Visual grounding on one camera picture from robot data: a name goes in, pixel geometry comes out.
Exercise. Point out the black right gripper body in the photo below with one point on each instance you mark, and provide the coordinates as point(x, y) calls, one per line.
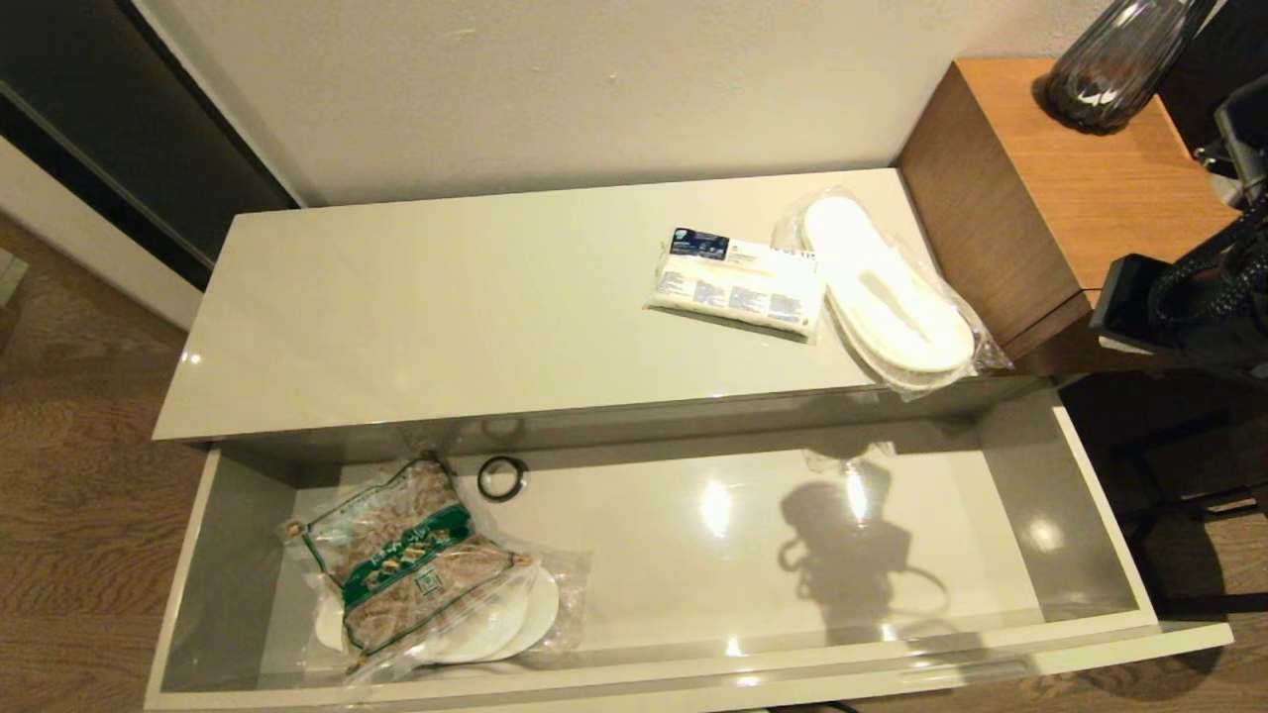
point(1124, 297)

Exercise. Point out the bagged white slippers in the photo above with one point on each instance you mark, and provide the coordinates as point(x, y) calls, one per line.
point(515, 624)
point(892, 297)

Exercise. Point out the white tissue pack blue label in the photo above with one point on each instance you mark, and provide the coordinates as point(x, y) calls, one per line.
point(738, 289)

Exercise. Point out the beige glossy drawer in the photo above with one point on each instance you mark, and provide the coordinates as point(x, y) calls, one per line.
point(693, 555)

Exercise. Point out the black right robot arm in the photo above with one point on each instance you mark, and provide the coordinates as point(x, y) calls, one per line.
point(1233, 337)

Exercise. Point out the brown wooden desk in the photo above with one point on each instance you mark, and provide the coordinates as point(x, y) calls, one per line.
point(1040, 198)

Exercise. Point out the dark ribbed glass vase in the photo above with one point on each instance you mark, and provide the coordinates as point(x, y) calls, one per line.
point(1109, 69)

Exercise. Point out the black box on desk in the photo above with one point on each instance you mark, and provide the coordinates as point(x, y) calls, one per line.
point(1233, 40)

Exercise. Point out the black tape roll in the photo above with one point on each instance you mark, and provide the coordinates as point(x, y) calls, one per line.
point(483, 479)

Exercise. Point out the beige glossy cabinet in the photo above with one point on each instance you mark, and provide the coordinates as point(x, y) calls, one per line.
point(446, 297)

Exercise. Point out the green brown snack bag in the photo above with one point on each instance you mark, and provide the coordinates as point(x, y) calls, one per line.
point(396, 564)

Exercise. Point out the dark sliding door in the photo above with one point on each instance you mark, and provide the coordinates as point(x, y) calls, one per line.
point(99, 79)

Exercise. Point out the black metal stool frame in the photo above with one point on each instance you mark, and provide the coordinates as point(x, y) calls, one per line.
point(1189, 495)

